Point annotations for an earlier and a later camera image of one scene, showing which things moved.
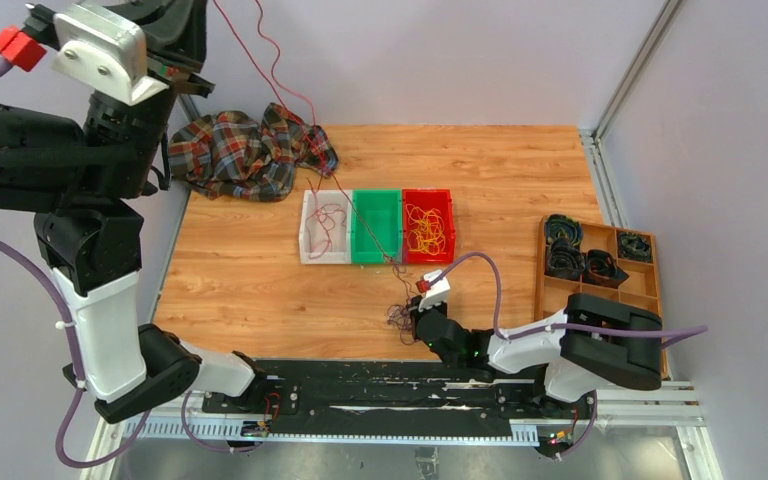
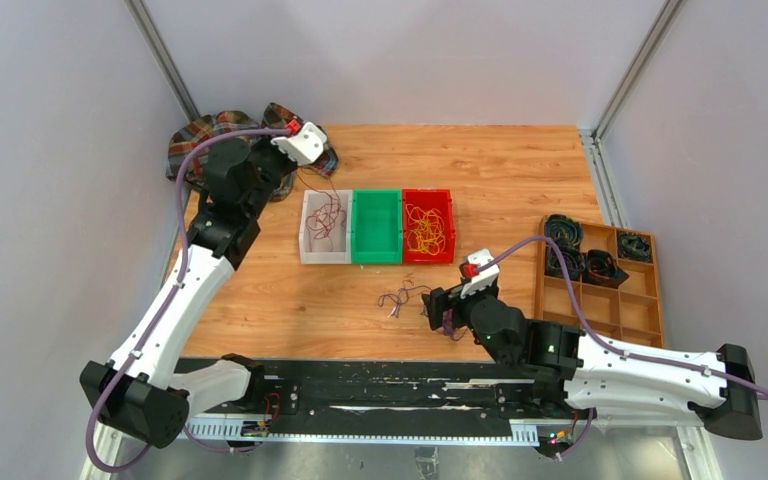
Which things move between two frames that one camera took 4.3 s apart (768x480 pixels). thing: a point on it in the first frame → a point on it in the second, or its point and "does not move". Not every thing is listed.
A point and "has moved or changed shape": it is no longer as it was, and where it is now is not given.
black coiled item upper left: x=557 y=225 does not move
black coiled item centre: x=601 y=269 does not move
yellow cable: x=426 y=232 does not move
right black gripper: x=416 y=315 → x=436 y=300
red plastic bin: x=427 y=227 does not move
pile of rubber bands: x=402 y=318 has moved or changed shape
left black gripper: x=174 y=38 → x=265 y=144
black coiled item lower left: x=564 y=260 does not move
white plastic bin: x=326 y=227 does not move
